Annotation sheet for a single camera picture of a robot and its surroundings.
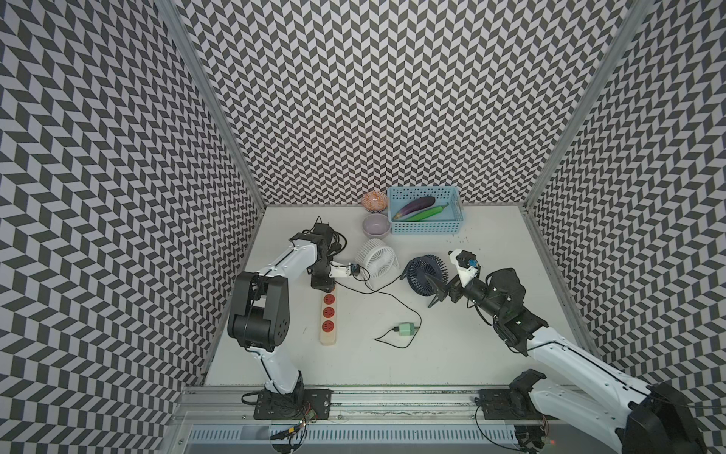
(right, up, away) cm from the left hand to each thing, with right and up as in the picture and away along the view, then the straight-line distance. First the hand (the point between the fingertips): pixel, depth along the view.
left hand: (324, 279), depth 93 cm
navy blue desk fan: (+31, +3, -2) cm, 31 cm away
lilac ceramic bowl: (+17, +18, +16) cm, 29 cm away
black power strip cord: (+1, +10, +11) cm, 15 cm away
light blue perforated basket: (+47, +20, +23) cm, 56 cm away
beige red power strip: (+2, -11, -6) cm, 13 cm away
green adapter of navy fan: (+26, -13, -10) cm, 31 cm away
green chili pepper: (+37, +23, +18) cm, 47 cm away
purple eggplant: (+33, +26, +19) cm, 46 cm away
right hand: (+35, +6, -16) cm, 39 cm away
